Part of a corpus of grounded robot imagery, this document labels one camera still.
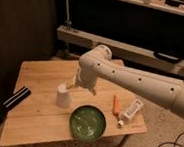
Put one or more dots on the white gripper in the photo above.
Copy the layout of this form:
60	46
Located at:
85	79

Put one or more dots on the wooden folding table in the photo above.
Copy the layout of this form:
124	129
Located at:
37	119

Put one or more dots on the white paper cup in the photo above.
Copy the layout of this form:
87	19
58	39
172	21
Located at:
63	98

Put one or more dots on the orange carrot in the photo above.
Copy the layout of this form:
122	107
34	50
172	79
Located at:
116	106

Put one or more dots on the black handle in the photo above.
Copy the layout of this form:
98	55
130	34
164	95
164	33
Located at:
172	60

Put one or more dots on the green ceramic bowl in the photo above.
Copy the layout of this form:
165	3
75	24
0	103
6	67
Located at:
87	123

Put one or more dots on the metal pole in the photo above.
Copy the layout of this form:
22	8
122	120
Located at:
68	20

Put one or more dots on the white shelf rail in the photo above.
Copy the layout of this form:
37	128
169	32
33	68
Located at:
120	49

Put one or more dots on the white tube with cap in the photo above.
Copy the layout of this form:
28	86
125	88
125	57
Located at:
127	115

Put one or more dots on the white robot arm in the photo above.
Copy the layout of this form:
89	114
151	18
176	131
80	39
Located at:
161	90

